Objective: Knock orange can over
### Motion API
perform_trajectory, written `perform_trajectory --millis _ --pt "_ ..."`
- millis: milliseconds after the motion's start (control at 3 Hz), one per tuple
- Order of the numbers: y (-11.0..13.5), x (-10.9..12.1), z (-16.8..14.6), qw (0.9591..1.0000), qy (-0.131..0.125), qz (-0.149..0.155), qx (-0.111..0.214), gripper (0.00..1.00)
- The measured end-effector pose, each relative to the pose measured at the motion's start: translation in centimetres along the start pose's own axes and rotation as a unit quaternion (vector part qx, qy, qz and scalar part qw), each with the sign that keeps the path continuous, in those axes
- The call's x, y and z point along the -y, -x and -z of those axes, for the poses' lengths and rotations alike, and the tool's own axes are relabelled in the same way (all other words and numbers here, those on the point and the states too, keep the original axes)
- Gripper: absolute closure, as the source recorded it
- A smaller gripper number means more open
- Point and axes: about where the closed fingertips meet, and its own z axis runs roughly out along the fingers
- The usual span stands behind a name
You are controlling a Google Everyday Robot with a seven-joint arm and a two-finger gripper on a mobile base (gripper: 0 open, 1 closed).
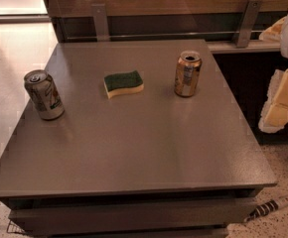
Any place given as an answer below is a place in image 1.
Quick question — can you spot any grey drawer cabinet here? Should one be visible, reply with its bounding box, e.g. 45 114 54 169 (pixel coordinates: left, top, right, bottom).
0 40 276 238

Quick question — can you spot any wire rack corner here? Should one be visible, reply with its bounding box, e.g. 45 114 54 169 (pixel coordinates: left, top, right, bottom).
6 220 26 235

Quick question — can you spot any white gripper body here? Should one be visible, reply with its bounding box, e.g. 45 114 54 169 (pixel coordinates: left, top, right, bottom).
257 61 288 134

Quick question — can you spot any striped cable on floor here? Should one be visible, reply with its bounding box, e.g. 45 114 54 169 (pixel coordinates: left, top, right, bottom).
243 195 288 223

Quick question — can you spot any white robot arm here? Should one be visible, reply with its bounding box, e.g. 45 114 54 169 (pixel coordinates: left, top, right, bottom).
258 14 288 133

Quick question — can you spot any white green soda can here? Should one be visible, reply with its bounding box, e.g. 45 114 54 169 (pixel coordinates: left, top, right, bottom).
24 69 65 120

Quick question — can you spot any left metal bracket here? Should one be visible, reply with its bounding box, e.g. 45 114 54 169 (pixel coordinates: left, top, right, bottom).
91 4 110 42

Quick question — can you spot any orange soda can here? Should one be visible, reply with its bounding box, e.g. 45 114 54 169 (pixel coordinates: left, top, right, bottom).
175 50 203 97

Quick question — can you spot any green yellow sponge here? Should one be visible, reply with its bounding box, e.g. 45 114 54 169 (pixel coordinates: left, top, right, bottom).
103 70 144 98

